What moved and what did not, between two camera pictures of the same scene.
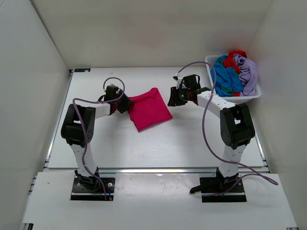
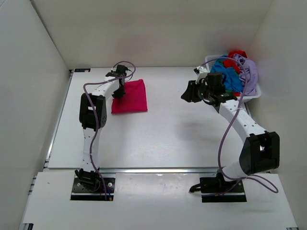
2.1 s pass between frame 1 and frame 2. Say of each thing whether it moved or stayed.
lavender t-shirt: stayed
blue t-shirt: stayed
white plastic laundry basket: stayed
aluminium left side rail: stayed
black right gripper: moved
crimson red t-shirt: moved
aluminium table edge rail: stayed
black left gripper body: moved
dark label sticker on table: stayed
